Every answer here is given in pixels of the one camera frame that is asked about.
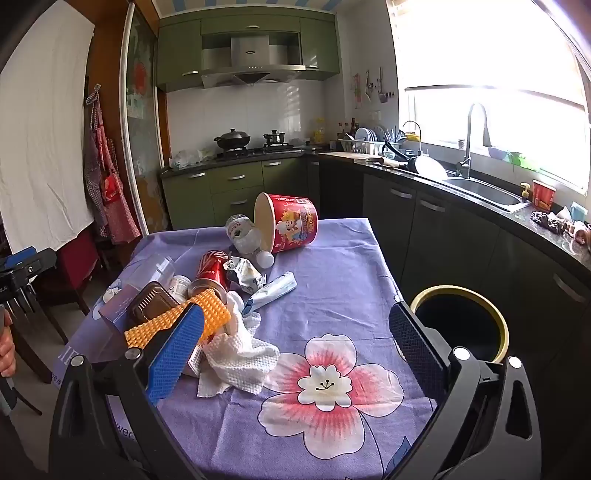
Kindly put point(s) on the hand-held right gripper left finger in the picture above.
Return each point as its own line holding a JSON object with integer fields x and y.
{"x": 175, "y": 350}

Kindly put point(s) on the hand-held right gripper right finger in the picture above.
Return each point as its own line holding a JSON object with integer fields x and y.
{"x": 415, "y": 344}

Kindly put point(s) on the orange foam net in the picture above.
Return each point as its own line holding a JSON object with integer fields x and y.
{"x": 205, "y": 309}

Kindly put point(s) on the yellow-rimmed trash bin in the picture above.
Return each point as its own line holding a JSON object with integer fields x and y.
{"x": 461, "y": 318}

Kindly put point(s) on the brown plastic tray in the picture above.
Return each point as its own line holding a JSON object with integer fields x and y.
{"x": 152, "y": 302}

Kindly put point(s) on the white plastic bottle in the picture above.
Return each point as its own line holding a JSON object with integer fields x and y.
{"x": 179, "y": 286}

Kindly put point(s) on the red soda can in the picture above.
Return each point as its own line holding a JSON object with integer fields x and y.
{"x": 212, "y": 270}

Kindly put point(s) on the person's left hand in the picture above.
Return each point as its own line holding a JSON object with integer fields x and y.
{"x": 6, "y": 346}

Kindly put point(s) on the dark wooden chair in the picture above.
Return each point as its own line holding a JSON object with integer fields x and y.
{"x": 76, "y": 263}

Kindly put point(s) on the white paper towel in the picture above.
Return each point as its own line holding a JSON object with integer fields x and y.
{"x": 235, "y": 355}

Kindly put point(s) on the pink white paper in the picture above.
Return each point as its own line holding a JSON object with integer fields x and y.
{"x": 113, "y": 318}

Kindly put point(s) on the clear plastic packaging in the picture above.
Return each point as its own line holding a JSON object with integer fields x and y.
{"x": 152, "y": 270}

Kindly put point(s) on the purple floral tablecloth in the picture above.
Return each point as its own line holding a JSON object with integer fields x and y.
{"x": 332, "y": 286}

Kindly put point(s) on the crumpled silver wrapper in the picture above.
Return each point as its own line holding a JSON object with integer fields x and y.
{"x": 242, "y": 272}

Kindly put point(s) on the white blue toothpaste tube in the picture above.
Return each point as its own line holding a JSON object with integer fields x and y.
{"x": 272, "y": 290}

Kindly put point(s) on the red checked apron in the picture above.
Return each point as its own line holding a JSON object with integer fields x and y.
{"x": 111, "y": 194}

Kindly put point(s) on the dark lower cabinets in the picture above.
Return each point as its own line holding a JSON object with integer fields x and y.
{"x": 438, "y": 230}

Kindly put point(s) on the white hanging cloth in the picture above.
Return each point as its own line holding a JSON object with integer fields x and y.
{"x": 46, "y": 138}

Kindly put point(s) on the crushed clear plastic bottle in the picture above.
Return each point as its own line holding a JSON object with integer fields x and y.
{"x": 244, "y": 235}

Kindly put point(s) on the steel sink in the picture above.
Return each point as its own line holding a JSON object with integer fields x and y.
{"x": 485, "y": 191}

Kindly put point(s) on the red paper bucket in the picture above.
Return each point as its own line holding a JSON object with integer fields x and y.
{"x": 295, "y": 221}

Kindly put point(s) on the green lower cabinets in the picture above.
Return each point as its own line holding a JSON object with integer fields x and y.
{"x": 235, "y": 189}

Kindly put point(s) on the green cabinets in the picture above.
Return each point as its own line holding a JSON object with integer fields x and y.
{"x": 178, "y": 50}
{"x": 235, "y": 189}

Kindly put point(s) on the dark rag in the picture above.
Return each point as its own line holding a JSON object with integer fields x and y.
{"x": 547, "y": 220}

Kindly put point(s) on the wooden rolling pin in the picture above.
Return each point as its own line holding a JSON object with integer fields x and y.
{"x": 388, "y": 161}

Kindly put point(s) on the glass sliding door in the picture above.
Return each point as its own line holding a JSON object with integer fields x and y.
{"x": 141, "y": 115}

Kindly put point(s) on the white plastic bag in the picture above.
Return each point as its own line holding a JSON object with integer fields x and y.
{"x": 189, "y": 158}

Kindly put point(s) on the red noodle cup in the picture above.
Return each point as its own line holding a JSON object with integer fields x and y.
{"x": 543, "y": 196}

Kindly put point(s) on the wooden cutting board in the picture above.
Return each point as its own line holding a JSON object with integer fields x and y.
{"x": 353, "y": 156}

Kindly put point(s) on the tall steel faucet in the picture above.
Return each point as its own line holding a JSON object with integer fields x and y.
{"x": 468, "y": 147}

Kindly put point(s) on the small steel faucet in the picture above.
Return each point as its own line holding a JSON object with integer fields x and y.
{"x": 418, "y": 136}

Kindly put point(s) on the dish rack with dishes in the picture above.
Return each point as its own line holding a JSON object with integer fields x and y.
{"x": 369, "y": 141}

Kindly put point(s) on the gas stove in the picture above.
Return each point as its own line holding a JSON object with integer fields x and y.
{"x": 258, "y": 150}

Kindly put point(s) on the black wok with lid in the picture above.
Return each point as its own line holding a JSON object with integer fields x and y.
{"x": 232, "y": 138}

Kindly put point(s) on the condiment bottles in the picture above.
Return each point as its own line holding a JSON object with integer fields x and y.
{"x": 351, "y": 129}

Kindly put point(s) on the steel pot with lid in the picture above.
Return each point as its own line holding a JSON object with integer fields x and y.
{"x": 274, "y": 137}

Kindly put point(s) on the hanging kitchen utensils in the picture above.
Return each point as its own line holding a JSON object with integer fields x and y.
{"x": 374, "y": 87}

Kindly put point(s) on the green upper cabinets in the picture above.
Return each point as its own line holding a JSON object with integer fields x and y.
{"x": 178, "y": 50}

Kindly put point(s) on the window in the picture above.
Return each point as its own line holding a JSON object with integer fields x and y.
{"x": 485, "y": 69}

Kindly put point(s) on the steel range hood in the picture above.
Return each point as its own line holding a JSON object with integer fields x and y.
{"x": 251, "y": 60}

